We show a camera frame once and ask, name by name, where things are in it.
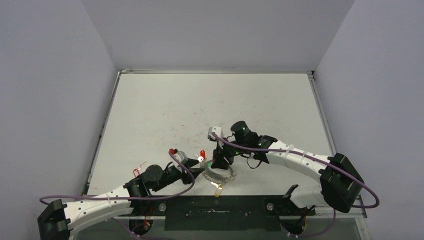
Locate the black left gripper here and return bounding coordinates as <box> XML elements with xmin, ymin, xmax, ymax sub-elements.
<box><xmin>152</xmin><ymin>158</ymin><xmax>204</xmax><ymax>192</ymax></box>

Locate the red key tag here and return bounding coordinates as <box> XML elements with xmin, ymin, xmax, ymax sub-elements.
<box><xmin>200</xmin><ymin>150</ymin><xmax>206</xmax><ymax>160</ymax></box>
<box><xmin>132</xmin><ymin>168</ymin><xmax>140</xmax><ymax>178</ymax></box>

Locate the steel key organizer ring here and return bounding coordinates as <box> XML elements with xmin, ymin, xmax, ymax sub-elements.
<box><xmin>201</xmin><ymin>160</ymin><xmax>239</xmax><ymax>186</ymax></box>

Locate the silver key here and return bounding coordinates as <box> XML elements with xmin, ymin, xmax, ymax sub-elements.
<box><xmin>136</xmin><ymin>161</ymin><xmax>147</xmax><ymax>170</ymax></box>

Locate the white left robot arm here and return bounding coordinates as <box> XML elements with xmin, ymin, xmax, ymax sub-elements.
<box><xmin>37</xmin><ymin>158</ymin><xmax>205</xmax><ymax>240</ymax></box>

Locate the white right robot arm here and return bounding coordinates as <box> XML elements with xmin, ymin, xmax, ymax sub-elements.
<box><xmin>207</xmin><ymin>120</ymin><xmax>364</xmax><ymax>215</ymax></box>

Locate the yellow key tag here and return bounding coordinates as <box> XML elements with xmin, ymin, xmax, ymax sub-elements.
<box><xmin>214</xmin><ymin>185</ymin><xmax>223</xmax><ymax>197</ymax></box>

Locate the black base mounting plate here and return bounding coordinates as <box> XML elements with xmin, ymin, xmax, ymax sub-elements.
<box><xmin>128</xmin><ymin>195</ymin><xmax>316</xmax><ymax>235</ymax></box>

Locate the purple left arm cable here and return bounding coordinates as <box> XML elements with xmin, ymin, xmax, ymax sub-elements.
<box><xmin>39</xmin><ymin>150</ymin><xmax>196</xmax><ymax>206</ymax></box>

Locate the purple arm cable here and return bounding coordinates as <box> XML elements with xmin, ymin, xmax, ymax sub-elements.
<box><xmin>39</xmin><ymin>150</ymin><xmax>196</xmax><ymax>206</ymax></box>
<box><xmin>211</xmin><ymin>132</ymin><xmax>381</xmax><ymax>210</ymax></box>

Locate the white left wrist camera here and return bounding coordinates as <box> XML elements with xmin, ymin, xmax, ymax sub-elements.
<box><xmin>168</xmin><ymin>148</ymin><xmax>188</xmax><ymax>166</ymax></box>

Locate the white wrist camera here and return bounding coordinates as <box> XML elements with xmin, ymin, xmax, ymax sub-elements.
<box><xmin>207</xmin><ymin>126</ymin><xmax>223</xmax><ymax>142</ymax></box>
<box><xmin>168</xmin><ymin>148</ymin><xmax>188</xmax><ymax>166</ymax></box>

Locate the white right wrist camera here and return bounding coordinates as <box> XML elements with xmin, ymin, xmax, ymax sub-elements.
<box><xmin>207</xmin><ymin>126</ymin><xmax>223</xmax><ymax>142</ymax></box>

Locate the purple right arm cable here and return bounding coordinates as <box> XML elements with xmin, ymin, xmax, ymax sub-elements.
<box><xmin>211</xmin><ymin>132</ymin><xmax>381</xmax><ymax>210</ymax></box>

